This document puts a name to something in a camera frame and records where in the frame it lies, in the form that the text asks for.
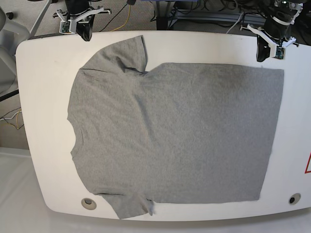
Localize aluminium extrusion frame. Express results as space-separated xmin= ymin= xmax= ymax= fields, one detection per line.
xmin=170 ymin=10 xmax=266 ymax=25

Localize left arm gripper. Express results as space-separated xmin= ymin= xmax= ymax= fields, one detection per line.
xmin=241 ymin=9 xmax=299 ymax=62

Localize white cable on floor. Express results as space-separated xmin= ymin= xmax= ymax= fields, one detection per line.
xmin=1 ymin=110 xmax=22 ymax=121

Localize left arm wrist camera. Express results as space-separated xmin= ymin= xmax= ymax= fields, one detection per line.
xmin=275 ymin=46 xmax=286 ymax=60

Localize white office chair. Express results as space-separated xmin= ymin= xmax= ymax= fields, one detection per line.
xmin=0 ymin=10 xmax=30 ymax=94

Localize table grommet hole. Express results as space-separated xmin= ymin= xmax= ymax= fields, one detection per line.
xmin=81 ymin=198 xmax=97 ymax=210
xmin=289 ymin=193 xmax=301 ymax=205

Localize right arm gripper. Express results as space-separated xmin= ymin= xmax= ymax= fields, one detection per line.
xmin=52 ymin=0 xmax=111 ymax=41

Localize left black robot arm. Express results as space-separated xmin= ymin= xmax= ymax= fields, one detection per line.
xmin=241 ymin=0 xmax=306 ymax=62

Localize white cable behind table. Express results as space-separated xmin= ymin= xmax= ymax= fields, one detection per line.
xmin=225 ymin=11 xmax=245 ymax=34

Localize red warning triangle sticker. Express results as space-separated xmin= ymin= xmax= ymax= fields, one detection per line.
xmin=305 ymin=154 xmax=311 ymax=174

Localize black table leg post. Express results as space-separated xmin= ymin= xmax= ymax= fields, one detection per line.
xmin=153 ymin=0 xmax=176 ymax=31

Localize yellow cable on floor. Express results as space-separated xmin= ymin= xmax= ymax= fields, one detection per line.
xmin=1 ymin=110 xmax=20 ymax=131

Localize grey T-shirt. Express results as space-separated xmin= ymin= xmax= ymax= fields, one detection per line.
xmin=68 ymin=36 xmax=284 ymax=219

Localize yellow cable behind table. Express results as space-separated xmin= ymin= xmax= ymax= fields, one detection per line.
xmin=111 ymin=4 xmax=132 ymax=32

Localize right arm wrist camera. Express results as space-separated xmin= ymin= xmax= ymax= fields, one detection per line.
xmin=59 ymin=21 xmax=72 ymax=34

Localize right table grommet hole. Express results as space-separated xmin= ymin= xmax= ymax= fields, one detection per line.
xmin=289 ymin=193 xmax=301 ymax=205

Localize left table grommet hole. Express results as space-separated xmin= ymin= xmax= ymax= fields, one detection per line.
xmin=81 ymin=198 xmax=97 ymax=210

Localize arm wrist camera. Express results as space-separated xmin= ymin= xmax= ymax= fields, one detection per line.
xmin=275 ymin=46 xmax=286 ymax=60
xmin=59 ymin=21 xmax=72 ymax=34

